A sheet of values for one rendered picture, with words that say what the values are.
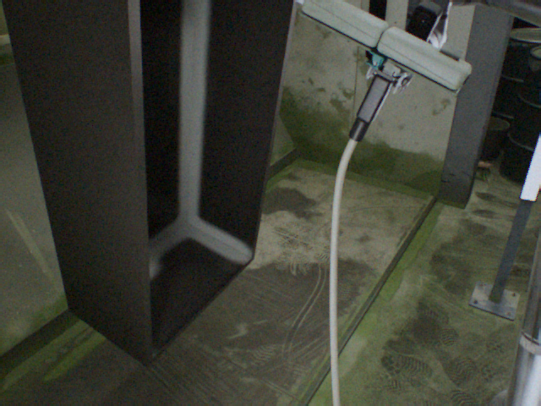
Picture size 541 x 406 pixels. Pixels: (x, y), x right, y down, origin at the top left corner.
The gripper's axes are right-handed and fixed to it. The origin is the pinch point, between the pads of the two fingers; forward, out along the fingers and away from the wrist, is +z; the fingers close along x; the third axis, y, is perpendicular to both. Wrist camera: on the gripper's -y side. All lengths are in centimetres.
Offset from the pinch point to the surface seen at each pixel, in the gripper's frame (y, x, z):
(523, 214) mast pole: 62, -65, -111
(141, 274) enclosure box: 66, 26, 21
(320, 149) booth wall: 143, 45, -203
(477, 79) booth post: 45, -19, -195
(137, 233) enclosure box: 53, 29, 21
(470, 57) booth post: 37, -9, -195
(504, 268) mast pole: 90, -76, -112
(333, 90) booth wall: 98, 55, -202
